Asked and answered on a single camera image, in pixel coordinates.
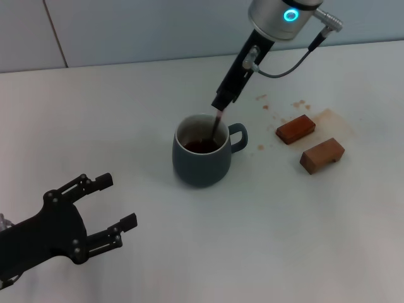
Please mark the notched light wooden block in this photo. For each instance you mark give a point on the notched light wooden block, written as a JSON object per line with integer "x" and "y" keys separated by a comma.
{"x": 318, "y": 154}

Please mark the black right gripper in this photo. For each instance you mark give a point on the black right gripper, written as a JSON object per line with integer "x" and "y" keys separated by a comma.
{"x": 243, "y": 69}

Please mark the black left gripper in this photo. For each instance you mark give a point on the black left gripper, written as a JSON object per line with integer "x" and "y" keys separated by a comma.
{"x": 53, "y": 233}

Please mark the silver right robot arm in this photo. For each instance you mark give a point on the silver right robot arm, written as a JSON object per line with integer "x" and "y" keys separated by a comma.
{"x": 271, "y": 19}

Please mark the dark brown coffee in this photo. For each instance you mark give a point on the dark brown coffee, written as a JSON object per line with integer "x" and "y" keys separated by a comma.
{"x": 202, "y": 146}

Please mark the dark grey ceramic cup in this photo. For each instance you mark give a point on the dark grey ceramic cup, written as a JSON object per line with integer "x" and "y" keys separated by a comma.
{"x": 199, "y": 167}

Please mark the flat reddish wooden block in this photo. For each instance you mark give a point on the flat reddish wooden block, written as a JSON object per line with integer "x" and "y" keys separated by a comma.
{"x": 295, "y": 129}

